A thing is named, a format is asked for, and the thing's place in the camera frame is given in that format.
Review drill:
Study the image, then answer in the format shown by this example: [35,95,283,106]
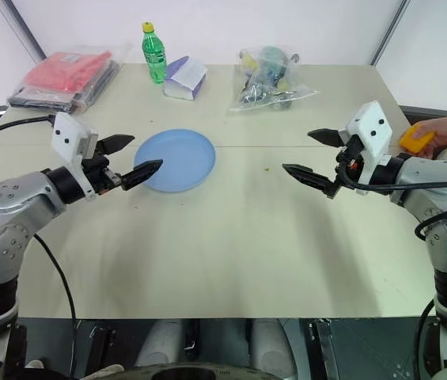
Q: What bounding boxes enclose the red cloth in clear bag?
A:
[21,41,134,95]

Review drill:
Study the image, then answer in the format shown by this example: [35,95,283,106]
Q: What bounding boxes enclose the person's bare hand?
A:
[412,114,447,160]

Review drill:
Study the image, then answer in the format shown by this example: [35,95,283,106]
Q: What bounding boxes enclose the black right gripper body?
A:
[334,132,363,188]

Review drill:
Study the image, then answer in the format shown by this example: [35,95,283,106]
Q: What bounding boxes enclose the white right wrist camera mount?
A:
[343,101,396,197]

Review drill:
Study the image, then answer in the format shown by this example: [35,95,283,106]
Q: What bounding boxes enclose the orange yellow object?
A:
[400,123,436,154]

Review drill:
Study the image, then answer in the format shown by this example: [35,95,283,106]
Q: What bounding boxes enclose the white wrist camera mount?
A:
[343,101,396,197]
[51,112,100,198]

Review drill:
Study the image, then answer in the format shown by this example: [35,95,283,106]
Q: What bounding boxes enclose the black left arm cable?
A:
[0,114,78,380]

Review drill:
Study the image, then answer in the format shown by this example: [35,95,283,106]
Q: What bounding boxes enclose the black bracket under table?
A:
[87,323,118,371]
[305,318,337,380]

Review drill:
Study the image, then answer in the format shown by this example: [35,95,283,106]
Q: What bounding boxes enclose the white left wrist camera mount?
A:
[51,112,100,198]

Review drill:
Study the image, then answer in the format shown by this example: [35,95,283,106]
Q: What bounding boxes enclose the clear bag of mixed items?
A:
[227,44,321,117]

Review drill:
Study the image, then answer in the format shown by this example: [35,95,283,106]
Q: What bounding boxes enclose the grey frame post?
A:
[8,0,47,63]
[368,0,412,67]

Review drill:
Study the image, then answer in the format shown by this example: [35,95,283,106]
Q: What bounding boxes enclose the purple and white box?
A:
[162,55,209,101]

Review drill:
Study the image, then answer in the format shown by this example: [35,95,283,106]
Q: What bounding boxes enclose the red packets in plastic bag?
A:
[7,61,122,116]

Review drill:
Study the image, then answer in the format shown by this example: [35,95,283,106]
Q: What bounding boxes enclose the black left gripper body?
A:
[81,151,123,196]

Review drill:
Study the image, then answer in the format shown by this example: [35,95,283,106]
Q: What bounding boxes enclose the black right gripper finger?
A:
[282,162,342,200]
[306,127,347,149]

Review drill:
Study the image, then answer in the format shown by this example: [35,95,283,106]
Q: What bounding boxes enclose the silver rounded robot leg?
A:
[134,318,187,368]
[249,317,300,379]

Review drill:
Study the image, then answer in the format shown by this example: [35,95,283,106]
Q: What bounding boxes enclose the light blue round plate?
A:
[134,128,217,195]

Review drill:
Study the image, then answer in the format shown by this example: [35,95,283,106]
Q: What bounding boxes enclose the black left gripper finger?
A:
[120,158,165,192]
[97,134,136,156]

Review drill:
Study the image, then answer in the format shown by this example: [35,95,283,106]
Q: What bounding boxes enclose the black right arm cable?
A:
[336,152,447,380]

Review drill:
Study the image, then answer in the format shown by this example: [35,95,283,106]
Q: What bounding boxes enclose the green plastic bottle yellow cap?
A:
[141,22,168,86]

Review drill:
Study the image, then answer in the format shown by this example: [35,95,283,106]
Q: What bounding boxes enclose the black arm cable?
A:
[336,152,447,380]
[0,114,78,380]

